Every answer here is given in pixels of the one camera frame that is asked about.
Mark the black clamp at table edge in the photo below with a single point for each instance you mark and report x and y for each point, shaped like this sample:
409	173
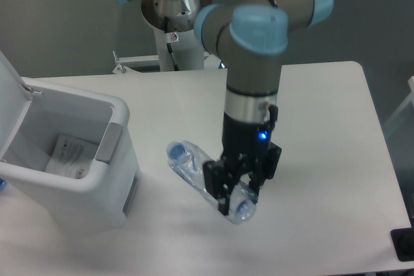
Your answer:
403	243

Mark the white trash can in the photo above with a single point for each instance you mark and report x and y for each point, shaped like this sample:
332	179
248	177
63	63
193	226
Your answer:
33	114

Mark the clear plastic water bottle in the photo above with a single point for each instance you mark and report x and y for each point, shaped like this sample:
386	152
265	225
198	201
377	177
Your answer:
186	160

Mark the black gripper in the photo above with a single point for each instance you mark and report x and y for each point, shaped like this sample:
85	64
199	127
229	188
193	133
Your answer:
247	148

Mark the clear plastic packaging bag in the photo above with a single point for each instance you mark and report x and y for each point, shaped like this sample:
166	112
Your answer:
72	157

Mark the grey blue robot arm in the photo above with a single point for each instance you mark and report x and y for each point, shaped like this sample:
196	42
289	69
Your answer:
250	39

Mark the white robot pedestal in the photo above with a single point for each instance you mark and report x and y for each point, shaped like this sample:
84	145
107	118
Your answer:
181	43

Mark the blue object at left edge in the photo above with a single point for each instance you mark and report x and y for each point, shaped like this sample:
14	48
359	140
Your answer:
2	184

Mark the white pedestal base frame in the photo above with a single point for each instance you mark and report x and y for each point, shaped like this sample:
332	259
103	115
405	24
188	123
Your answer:
151	63

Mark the white frame at right edge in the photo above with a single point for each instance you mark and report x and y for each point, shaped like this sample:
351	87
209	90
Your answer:
401	114

